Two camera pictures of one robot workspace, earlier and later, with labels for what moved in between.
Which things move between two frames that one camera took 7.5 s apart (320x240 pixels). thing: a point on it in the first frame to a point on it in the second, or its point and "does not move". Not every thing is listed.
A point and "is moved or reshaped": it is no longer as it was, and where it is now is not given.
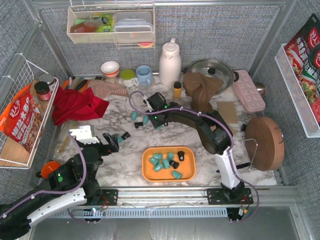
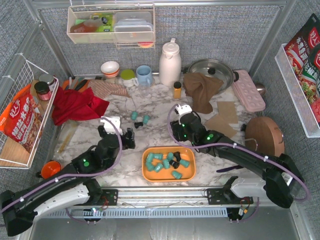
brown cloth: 200,88 does not move
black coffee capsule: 174,164 does not move
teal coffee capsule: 153,160 to 149,157
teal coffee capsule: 159,156 does not move
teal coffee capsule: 177,175 does not move
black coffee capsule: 181,155 is moved or reshaped
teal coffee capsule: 170,156 does not move
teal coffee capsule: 158,167 does not move
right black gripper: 153,121 to 176,128
